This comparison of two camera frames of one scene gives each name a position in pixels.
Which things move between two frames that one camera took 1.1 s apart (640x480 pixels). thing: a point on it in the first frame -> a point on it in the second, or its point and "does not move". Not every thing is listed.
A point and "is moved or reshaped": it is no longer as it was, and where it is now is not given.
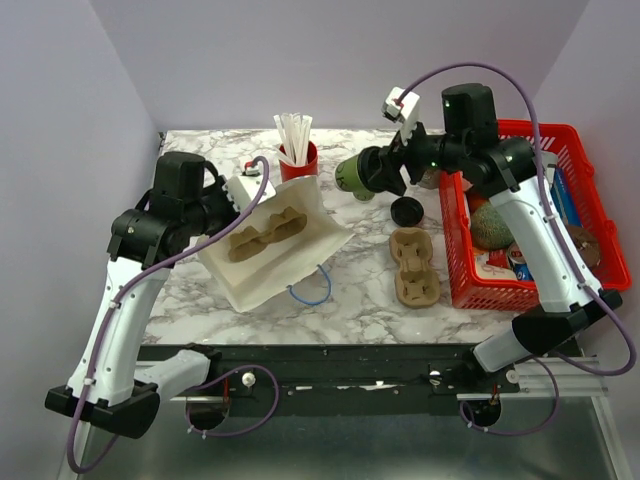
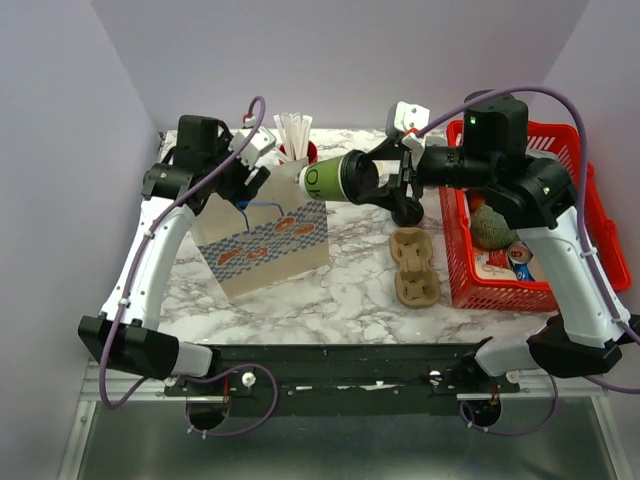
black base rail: x=343 y=380 does not move
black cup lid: x=406 y=211 does not move
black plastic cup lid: x=372 y=167 is moved or reshaped
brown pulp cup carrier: x=417 y=283 does not move
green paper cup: x=347 y=178 -> x=320 y=180
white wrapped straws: x=294 y=130 does not move
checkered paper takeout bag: x=279 y=240 is moved or reshaped
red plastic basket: x=472 y=292 does not move
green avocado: x=489 y=230 does not move
